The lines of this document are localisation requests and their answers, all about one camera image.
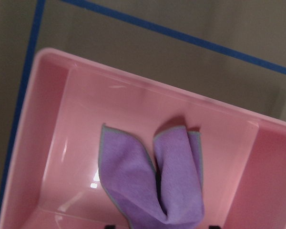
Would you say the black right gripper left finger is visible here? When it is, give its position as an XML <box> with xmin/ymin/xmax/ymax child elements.
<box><xmin>104</xmin><ymin>225</ymin><xmax>115</xmax><ymax>229</ymax></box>

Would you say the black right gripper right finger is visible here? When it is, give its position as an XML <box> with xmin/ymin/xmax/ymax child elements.
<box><xmin>209</xmin><ymin>225</ymin><xmax>220</xmax><ymax>229</ymax></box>

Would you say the purple cloth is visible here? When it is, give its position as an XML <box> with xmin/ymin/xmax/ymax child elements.
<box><xmin>98</xmin><ymin>125</ymin><xmax>204</xmax><ymax>229</ymax></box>

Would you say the pink plastic tray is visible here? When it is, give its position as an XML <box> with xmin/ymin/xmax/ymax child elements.
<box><xmin>0</xmin><ymin>48</ymin><xmax>286</xmax><ymax>229</ymax></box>

